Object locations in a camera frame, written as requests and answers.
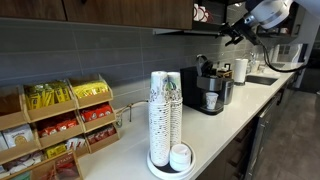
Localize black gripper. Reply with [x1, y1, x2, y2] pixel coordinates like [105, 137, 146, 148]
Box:
[219, 18, 259, 47]

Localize silver coffee machine lid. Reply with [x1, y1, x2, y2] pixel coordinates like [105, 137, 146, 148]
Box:
[195, 54, 215, 77]

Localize black silver coffee machine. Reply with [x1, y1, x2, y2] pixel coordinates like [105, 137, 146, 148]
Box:
[179, 54, 225, 116]

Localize white cup lid stack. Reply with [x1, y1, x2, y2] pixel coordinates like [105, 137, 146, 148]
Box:
[169, 143, 193, 172]

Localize red white mug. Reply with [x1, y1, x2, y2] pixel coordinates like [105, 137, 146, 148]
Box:
[193, 3, 201, 21]
[198, 5, 210, 23]

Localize chrome sink faucet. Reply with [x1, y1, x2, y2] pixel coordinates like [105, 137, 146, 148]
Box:
[249, 51, 260, 74]

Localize wooden condiment caddy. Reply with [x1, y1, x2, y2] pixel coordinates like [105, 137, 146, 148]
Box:
[216, 63, 234, 80]

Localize steel kitchen sink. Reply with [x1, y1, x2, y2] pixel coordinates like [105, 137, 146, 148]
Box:
[245, 74, 280, 87]

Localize stainless steel dishwasher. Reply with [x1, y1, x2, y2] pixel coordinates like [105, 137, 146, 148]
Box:
[244, 96, 280, 180]

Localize tall printed paper cup stack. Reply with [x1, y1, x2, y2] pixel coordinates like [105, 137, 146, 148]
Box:
[148, 70, 171, 167]

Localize dark wood upper cabinet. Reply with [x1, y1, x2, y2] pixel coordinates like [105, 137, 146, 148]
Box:
[0, 0, 194, 31]

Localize yellow sweetener packets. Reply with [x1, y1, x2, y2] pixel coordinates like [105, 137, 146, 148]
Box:
[72, 80, 110, 100]

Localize white round tray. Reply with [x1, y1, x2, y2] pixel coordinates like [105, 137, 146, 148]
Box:
[146, 141, 197, 180]

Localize bright red snack packets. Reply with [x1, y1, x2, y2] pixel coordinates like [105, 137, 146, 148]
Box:
[80, 103, 114, 123]

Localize dark red snack packets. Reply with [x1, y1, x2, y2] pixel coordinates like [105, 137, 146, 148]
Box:
[86, 124, 117, 145]

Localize white red packets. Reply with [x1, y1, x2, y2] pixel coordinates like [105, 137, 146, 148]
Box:
[65, 136, 87, 151]

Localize yellow green tea packets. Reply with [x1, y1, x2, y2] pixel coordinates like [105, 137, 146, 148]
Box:
[24, 81, 72, 111]

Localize red orange snack packets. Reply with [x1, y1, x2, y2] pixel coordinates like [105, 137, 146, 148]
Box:
[37, 118, 80, 139]

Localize wooden snack organizer rack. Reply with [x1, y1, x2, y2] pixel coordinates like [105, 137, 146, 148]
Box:
[0, 73, 121, 180]

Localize small yellow packets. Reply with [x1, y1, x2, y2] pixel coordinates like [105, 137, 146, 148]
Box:
[44, 143, 68, 160]

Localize brown tea bag packets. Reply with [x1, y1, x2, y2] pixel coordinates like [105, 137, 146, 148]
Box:
[54, 154, 80, 180]

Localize white snack bag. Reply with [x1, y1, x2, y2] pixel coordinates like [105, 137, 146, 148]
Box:
[2, 124, 35, 149]

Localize pale wrapped packets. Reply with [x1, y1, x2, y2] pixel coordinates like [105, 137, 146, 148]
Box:
[2, 151, 45, 175]

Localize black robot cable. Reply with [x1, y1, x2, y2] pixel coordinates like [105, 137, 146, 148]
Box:
[261, 44, 308, 74]

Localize metal wire rack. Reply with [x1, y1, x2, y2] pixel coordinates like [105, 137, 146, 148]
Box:
[114, 99, 150, 130]

